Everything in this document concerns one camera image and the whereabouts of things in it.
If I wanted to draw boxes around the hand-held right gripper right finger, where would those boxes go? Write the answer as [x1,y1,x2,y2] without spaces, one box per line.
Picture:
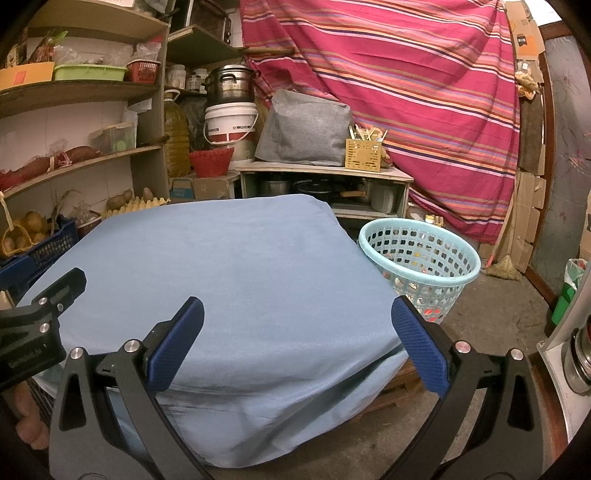
[391,295,544,480]

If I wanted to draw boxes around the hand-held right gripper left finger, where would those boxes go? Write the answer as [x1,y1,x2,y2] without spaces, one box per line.
[48,296,214,480]

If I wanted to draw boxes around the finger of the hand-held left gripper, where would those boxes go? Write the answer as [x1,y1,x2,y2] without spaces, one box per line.
[28,268,88,320]

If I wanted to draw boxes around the light blue plastic basket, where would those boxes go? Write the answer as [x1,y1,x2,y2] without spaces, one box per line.
[359,218,482,324]

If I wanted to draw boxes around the person's left hand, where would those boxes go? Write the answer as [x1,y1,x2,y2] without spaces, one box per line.
[13,383,49,451]

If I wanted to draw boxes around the blue plastic crate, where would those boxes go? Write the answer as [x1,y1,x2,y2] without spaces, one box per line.
[0,215,79,297]

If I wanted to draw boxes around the wooden table base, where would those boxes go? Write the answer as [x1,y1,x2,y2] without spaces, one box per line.
[342,357,428,421]

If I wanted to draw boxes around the small brown wicker basket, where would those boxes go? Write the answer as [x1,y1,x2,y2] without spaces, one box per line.
[74,210,103,239]

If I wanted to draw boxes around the wicker basket of potatoes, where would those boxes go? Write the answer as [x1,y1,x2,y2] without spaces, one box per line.
[0,210,49,260]

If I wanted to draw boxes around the blue tablecloth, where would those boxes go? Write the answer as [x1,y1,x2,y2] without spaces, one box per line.
[16,194,413,470]

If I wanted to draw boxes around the large potato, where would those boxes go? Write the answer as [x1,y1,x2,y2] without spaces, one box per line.
[106,189,135,211]

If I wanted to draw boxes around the yellow egg tray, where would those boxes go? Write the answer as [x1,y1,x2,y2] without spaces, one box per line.
[100,196,172,220]

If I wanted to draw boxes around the straw broom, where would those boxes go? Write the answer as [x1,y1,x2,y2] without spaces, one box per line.
[482,185,520,280]

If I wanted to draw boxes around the long red mesh bag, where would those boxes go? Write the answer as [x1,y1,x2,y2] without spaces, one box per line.
[0,156,57,190]

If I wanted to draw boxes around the short red mesh bag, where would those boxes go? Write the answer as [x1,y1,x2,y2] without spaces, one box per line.
[50,145,100,164]

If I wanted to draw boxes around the green bin white liner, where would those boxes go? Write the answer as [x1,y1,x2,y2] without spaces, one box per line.
[551,258,590,325]

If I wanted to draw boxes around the clear plastic container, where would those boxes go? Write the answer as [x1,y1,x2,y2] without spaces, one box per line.
[90,122,138,156]

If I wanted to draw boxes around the stacked steel bowls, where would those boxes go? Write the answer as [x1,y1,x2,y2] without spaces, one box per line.
[561,323,591,396]

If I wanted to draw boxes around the brown cardboard box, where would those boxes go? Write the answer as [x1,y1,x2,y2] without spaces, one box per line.
[168,174,230,202]

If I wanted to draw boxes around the stacked cardboard pieces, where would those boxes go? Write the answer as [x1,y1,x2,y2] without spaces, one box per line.
[510,168,548,274]

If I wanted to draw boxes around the black frying pan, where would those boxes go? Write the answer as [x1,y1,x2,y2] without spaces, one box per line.
[293,180,343,204]

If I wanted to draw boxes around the red woven bowl basket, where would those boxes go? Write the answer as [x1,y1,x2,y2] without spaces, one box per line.
[188,147,236,177]

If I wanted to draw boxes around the large yellow oil bottle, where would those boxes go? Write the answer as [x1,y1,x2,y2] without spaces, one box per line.
[164,89,191,179]

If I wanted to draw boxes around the wooden shelf unit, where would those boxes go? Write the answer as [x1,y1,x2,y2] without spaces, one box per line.
[0,0,246,219]

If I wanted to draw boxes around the yellow utensil holder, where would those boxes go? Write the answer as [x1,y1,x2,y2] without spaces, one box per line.
[345,124,387,173]

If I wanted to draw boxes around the low wooden rack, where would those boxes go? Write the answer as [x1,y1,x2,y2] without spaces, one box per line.
[235,161,415,220]

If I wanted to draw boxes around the orange cardboard box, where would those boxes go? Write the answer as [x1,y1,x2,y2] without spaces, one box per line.
[0,61,56,91]

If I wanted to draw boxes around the green plastic tray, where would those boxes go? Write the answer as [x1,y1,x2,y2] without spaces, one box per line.
[53,64,129,82]

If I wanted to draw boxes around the white plastic bucket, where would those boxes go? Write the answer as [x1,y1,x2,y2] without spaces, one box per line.
[203,102,259,147]

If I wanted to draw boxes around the small red plastic basket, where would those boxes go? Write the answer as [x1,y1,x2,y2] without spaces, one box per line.
[126,59,163,84]

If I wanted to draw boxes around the clear plastic bags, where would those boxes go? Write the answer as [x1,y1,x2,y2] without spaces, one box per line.
[53,44,135,66]

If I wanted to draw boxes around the grey fabric bag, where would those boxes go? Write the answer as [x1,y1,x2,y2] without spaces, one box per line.
[255,89,356,167]

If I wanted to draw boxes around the steel cooking pot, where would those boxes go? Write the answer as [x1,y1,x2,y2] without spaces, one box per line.
[203,65,257,108]

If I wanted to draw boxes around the pink striped cloth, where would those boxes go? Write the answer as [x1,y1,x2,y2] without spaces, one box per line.
[240,0,520,243]

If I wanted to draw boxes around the tan hanging cloth bundle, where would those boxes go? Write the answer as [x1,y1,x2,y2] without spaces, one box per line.
[516,69,539,98]

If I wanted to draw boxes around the dark toaster oven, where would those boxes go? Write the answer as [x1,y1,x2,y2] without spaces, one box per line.
[188,4,232,45]

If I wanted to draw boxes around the flattened cardboard sheet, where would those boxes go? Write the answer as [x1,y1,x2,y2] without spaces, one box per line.
[505,0,546,59]

